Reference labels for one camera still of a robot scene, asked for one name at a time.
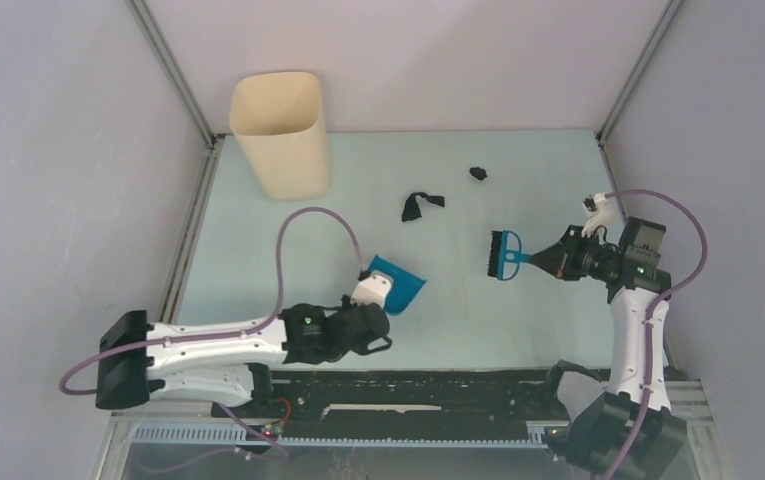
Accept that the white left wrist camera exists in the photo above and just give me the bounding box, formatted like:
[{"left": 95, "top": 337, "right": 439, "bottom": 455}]
[{"left": 349, "top": 271, "right": 393, "bottom": 308}]

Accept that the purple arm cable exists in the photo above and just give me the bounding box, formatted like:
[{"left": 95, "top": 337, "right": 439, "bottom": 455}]
[
  {"left": 580, "top": 189, "right": 709, "bottom": 480},
  {"left": 58, "top": 207, "right": 365, "bottom": 476}
]

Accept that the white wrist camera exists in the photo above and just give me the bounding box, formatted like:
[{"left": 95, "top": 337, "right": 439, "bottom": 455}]
[
  {"left": 582, "top": 192, "right": 620, "bottom": 237},
  {"left": 349, "top": 271, "right": 393, "bottom": 308}
]

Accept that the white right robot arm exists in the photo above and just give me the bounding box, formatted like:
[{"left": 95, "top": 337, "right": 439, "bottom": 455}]
[{"left": 530, "top": 217, "right": 687, "bottom": 479}]

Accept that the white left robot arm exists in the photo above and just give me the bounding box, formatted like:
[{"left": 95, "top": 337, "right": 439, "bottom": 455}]
[{"left": 95, "top": 303, "right": 393, "bottom": 417}]

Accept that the blue dustpan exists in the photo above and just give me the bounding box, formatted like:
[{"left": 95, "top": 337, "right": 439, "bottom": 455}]
[{"left": 368, "top": 255, "right": 426, "bottom": 315}]

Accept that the beige waste bin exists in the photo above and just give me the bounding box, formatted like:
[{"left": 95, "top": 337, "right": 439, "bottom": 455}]
[{"left": 229, "top": 71, "right": 332, "bottom": 201}]

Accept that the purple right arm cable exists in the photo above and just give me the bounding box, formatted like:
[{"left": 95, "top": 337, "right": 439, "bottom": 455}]
[{"left": 580, "top": 189, "right": 709, "bottom": 480}]

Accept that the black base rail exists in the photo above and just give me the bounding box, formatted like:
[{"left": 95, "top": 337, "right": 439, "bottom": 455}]
[{"left": 230, "top": 369, "right": 568, "bottom": 439}]

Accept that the left aluminium frame post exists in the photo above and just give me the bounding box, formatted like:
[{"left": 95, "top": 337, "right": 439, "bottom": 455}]
[{"left": 126, "top": 0, "right": 224, "bottom": 324}]

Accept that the blue hand brush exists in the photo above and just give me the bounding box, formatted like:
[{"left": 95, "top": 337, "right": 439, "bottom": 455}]
[{"left": 487, "top": 230, "right": 530, "bottom": 281}]

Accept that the aluminium frame post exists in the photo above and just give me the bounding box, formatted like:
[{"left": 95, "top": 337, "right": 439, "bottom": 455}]
[
  {"left": 595, "top": 0, "right": 688, "bottom": 189},
  {"left": 126, "top": 0, "right": 224, "bottom": 324}
]

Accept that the small black paper scrap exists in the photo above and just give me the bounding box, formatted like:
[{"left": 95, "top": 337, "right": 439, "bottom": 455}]
[{"left": 469, "top": 167, "right": 487, "bottom": 181}]

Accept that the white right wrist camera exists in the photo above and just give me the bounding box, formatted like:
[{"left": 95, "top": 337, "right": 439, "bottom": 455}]
[{"left": 582, "top": 192, "right": 620, "bottom": 237}]

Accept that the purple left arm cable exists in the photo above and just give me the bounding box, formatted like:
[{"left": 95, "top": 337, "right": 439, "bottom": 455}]
[{"left": 58, "top": 207, "right": 365, "bottom": 476}]

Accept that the right aluminium frame post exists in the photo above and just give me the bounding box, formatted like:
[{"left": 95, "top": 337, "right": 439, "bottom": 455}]
[{"left": 595, "top": 0, "right": 688, "bottom": 189}]

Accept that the grey cable duct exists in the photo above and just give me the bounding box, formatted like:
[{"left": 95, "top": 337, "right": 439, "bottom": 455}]
[{"left": 131, "top": 422, "right": 550, "bottom": 449}]

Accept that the long black paper scrap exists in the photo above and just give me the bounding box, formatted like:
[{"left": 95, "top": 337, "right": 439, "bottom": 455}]
[{"left": 401, "top": 192, "right": 446, "bottom": 223}]

